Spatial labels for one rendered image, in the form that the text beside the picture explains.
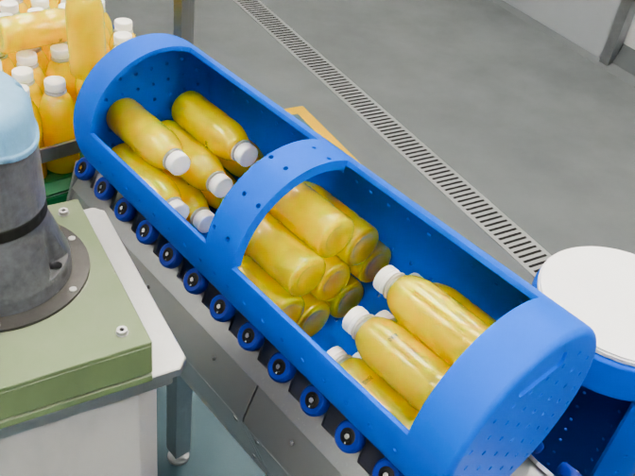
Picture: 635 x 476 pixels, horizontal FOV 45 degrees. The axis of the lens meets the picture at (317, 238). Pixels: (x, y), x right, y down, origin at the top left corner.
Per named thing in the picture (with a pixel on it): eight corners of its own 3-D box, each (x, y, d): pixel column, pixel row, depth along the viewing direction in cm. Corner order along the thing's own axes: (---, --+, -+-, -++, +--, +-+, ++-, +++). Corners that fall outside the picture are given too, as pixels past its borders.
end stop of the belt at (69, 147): (19, 170, 144) (16, 157, 143) (17, 168, 145) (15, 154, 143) (197, 118, 167) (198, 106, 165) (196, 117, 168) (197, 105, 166)
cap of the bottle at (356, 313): (351, 342, 103) (341, 333, 104) (371, 325, 104) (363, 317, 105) (350, 324, 100) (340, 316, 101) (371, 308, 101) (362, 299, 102)
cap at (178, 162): (175, 145, 125) (181, 151, 124) (189, 156, 128) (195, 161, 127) (160, 164, 125) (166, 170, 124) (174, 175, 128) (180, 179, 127)
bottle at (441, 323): (476, 365, 88) (371, 280, 98) (471, 397, 93) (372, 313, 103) (516, 331, 91) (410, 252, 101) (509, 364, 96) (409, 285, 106)
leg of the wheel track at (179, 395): (175, 469, 207) (177, 299, 169) (163, 454, 210) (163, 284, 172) (193, 459, 210) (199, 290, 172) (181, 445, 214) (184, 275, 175)
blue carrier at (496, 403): (423, 553, 95) (466, 416, 76) (84, 195, 143) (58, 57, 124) (562, 432, 109) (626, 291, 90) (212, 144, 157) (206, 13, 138)
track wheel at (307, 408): (329, 391, 106) (336, 392, 108) (304, 379, 109) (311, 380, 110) (317, 421, 106) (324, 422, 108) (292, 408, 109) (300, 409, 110)
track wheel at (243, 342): (263, 326, 114) (270, 328, 116) (241, 315, 117) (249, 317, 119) (252, 354, 114) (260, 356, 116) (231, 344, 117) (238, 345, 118)
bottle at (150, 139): (122, 89, 134) (176, 135, 124) (146, 109, 139) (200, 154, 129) (96, 120, 134) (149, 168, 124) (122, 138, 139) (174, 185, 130)
